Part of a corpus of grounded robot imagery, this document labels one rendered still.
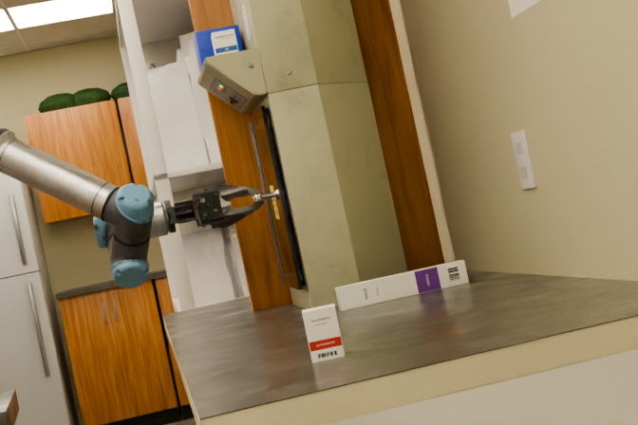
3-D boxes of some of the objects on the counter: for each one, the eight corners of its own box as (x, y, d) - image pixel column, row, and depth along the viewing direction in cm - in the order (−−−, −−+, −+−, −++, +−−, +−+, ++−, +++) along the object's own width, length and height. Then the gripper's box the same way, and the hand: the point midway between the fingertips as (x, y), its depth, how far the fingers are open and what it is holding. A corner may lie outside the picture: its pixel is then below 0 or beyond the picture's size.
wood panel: (442, 268, 282) (328, -271, 285) (445, 268, 279) (329, -277, 282) (253, 310, 274) (137, -246, 277) (253, 311, 271) (136, -250, 274)
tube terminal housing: (392, 282, 271) (327, -28, 273) (426, 286, 240) (352, -65, 241) (292, 304, 267) (227, -10, 269) (313, 311, 235) (238, -46, 237)
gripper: (172, 239, 235) (271, 218, 239) (162, 193, 236) (261, 173, 239) (171, 240, 244) (266, 219, 247) (161, 194, 244) (257, 175, 248)
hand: (256, 198), depth 246 cm, fingers closed, pressing on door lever
